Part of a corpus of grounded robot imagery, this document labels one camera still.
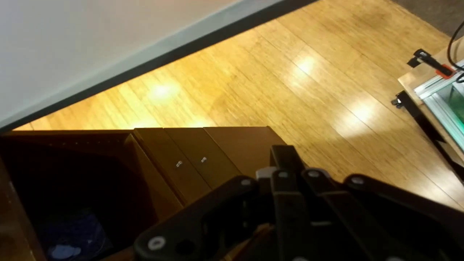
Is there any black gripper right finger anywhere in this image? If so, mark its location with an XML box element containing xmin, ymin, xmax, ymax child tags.
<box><xmin>285</xmin><ymin>144</ymin><xmax>464</xmax><ymax>261</ymax></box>

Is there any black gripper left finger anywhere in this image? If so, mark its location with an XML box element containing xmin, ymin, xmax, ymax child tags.
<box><xmin>132</xmin><ymin>144</ymin><xmax>291</xmax><ymax>261</ymax></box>

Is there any brown wooden cupboard door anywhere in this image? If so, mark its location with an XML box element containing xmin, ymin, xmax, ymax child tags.
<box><xmin>203</xmin><ymin>127</ymin><xmax>287</xmax><ymax>180</ymax></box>

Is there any black metal leg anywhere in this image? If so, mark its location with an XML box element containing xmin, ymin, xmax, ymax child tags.
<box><xmin>390</xmin><ymin>91</ymin><xmax>464</xmax><ymax>183</ymax></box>

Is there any green translucent object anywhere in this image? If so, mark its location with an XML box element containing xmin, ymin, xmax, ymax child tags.
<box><xmin>448</xmin><ymin>79</ymin><xmax>464</xmax><ymax>125</ymax></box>

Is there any light wooden table board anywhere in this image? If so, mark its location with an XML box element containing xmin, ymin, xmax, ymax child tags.
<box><xmin>395</xmin><ymin>35</ymin><xmax>464</xmax><ymax>166</ymax></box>

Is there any small blue white object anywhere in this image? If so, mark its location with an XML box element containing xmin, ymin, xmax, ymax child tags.
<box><xmin>45</xmin><ymin>208</ymin><xmax>107</xmax><ymax>261</ymax></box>

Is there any brown wooden shelf cabinet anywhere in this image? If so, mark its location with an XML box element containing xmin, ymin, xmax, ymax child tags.
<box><xmin>0</xmin><ymin>127</ymin><xmax>287</xmax><ymax>261</ymax></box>

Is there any black clamp with red part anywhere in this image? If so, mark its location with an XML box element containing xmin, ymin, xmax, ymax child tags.
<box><xmin>406</xmin><ymin>49</ymin><xmax>455</xmax><ymax>79</ymax></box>

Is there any aluminium frame profile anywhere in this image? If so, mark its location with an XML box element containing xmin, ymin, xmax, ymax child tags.
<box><xmin>413</xmin><ymin>60</ymin><xmax>464</xmax><ymax>151</ymax></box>

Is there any grey wall baseboard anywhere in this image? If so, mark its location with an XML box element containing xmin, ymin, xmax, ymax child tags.
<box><xmin>0</xmin><ymin>0</ymin><xmax>317</xmax><ymax>134</ymax></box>

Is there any black cable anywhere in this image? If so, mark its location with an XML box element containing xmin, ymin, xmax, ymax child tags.
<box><xmin>445</xmin><ymin>20</ymin><xmax>464</xmax><ymax>75</ymax></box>

